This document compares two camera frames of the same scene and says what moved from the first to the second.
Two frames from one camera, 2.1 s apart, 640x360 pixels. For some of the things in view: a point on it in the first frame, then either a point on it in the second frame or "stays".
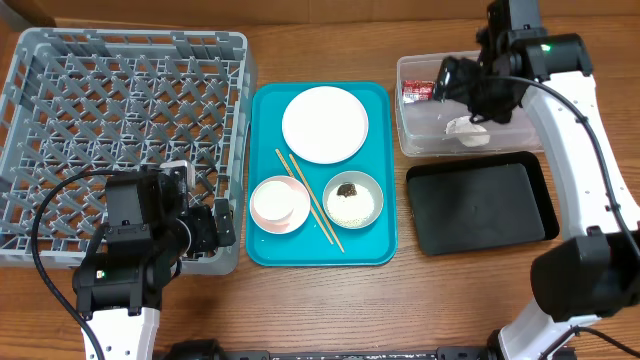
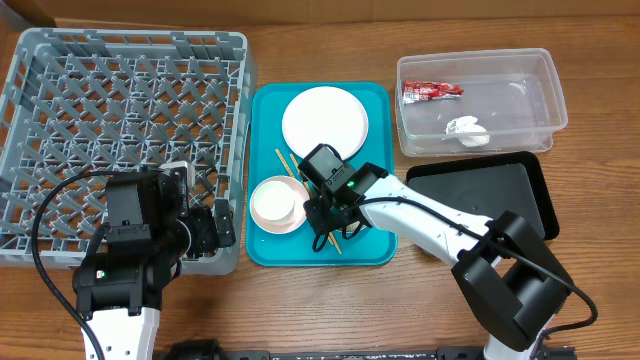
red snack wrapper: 417,90 stays
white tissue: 468,132 stays
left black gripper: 208,238 stays
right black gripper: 484,105 → 325,215
